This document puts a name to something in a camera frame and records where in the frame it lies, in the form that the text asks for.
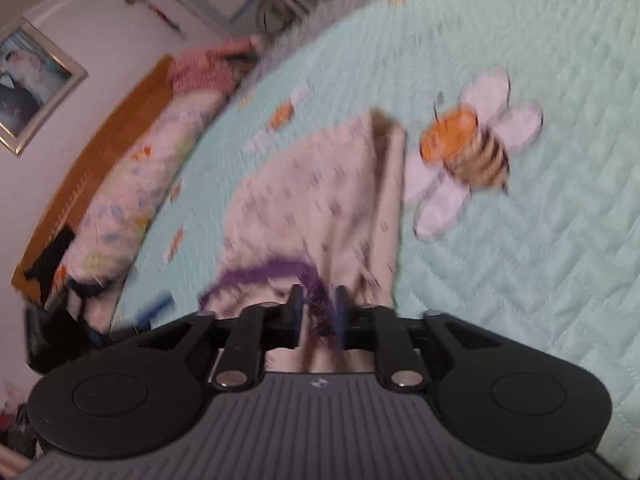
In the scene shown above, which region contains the white floor fan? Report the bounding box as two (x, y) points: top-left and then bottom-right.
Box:
(254, 0), (297, 35)

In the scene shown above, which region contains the red tassel ornament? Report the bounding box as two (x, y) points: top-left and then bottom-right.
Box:
(147, 2), (185, 35)

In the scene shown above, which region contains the framed wedding photo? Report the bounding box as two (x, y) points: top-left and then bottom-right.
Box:
(0, 19), (90, 157)

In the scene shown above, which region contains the floral pillow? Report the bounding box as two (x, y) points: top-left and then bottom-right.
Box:
(45, 89), (232, 313)

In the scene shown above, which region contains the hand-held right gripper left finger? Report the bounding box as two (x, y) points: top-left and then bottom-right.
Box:
(137, 284), (304, 392)

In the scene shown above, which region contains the pink printed pajama top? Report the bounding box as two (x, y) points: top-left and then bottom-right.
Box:
(199, 109), (408, 376)

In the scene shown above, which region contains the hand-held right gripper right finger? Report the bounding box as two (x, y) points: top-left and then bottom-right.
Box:
(334, 285), (502, 392)

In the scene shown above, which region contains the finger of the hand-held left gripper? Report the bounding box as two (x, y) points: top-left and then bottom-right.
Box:
(131, 294), (176, 332)

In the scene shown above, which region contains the pink floral garment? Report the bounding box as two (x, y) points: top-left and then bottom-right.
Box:
(167, 35), (267, 97)

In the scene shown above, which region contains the dark blurred object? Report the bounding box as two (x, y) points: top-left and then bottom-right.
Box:
(24, 227), (77, 283)

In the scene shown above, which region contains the green quilted bee bedspread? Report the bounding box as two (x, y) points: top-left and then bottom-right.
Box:
(107, 0), (640, 471)

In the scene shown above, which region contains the wooden headboard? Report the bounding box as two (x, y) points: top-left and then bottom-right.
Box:
(12, 55), (176, 306)

